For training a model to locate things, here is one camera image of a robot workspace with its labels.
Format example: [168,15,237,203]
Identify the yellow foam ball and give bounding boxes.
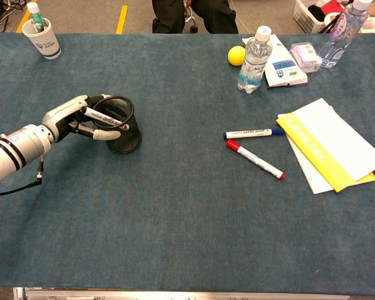
[227,46,246,66]

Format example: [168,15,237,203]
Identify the black mesh pen holder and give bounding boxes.
[93,95,143,154]

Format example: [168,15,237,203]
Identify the blue-label water bottle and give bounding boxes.
[236,25,273,94]

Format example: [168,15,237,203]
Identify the yellow and white Lexicon book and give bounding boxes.
[276,97,375,193]

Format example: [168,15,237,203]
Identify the aluminium table edge rail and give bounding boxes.
[12,286,351,300]

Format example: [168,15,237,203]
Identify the red item in basket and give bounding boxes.
[318,0,345,15]

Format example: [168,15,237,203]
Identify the white notebook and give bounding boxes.
[284,104,336,195]

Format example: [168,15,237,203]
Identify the red-capped whiteboard marker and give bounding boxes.
[226,139,286,181]

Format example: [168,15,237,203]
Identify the white plastic basket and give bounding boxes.
[292,0,354,34]

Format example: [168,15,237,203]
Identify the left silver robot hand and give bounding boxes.
[41,94,122,144]

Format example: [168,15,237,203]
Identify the white paper cup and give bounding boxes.
[21,17,63,60]

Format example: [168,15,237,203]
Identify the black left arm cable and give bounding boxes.
[0,154,46,197]

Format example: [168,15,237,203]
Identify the chrome chair base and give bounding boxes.
[184,5,199,34]

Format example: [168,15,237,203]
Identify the green tube with white cap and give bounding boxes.
[26,2,46,32]

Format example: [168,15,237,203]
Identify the clear box with purple contents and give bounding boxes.
[288,42,323,74]

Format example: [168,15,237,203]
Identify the blue felt table cloth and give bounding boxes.
[0,32,375,296]

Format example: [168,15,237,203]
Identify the black-capped whiteboard marker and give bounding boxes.
[79,106,130,131]

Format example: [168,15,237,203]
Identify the white blue box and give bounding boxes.
[241,33,309,88]

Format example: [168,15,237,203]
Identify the blue-capped whiteboard marker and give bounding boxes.
[222,127,284,140]

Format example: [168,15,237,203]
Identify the seated person in dark clothes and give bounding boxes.
[151,0,239,34]

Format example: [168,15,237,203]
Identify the pink-label water bottle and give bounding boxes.
[317,0,373,69]

